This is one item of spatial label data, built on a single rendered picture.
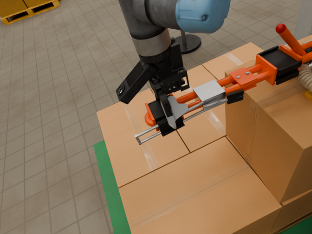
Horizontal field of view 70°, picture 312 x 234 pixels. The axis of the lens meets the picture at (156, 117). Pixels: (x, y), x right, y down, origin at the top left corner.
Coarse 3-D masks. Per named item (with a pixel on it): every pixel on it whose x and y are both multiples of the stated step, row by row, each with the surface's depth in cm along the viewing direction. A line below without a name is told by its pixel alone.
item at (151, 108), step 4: (168, 96) 63; (156, 100) 63; (176, 100) 61; (148, 104) 63; (152, 104) 62; (156, 104) 62; (160, 104) 61; (148, 108) 62; (152, 108) 61; (156, 108) 61; (160, 108) 60; (152, 112) 60; (156, 112) 60; (160, 112) 59; (152, 116) 59; (156, 116) 59; (160, 116) 59; (164, 116) 59; (152, 120) 58; (156, 120) 59; (160, 120) 59; (156, 128) 61
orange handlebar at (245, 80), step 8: (304, 48) 65; (304, 56) 62; (256, 64) 65; (232, 72) 64; (240, 72) 63; (248, 72) 62; (264, 72) 62; (224, 80) 64; (232, 80) 64; (240, 80) 61; (248, 80) 61; (256, 80) 61; (232, 88) 61; (240, 88) 61; (248, 88) 62; (184, 96) 63; (192, 96) 63; (192, 104) 60
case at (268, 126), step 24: (264, 96) 74; (288, 96) 72; (240, 120) 91; (264, 120) 73; (288, 120) 66; (240, 144) 102; (264, 144) 80; (288, 144) 65; (264, 168) 88; (288, 168) 71; (288, 192) 82
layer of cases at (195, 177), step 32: (224, 64) 151; (128, 128) 134; (192, 128) 123; (224, 128) 118; (128, 160) 119; (160, 160) 114; (192, 160) 110; (224, 160) 106; (128, 192) 107; (160, 192) 103; (192, 192) 100; (224, 192) 96; (256, 192) 93; (160, 224) 94; (192, 224) 91; (224, 224) 88; (256, 224) 91
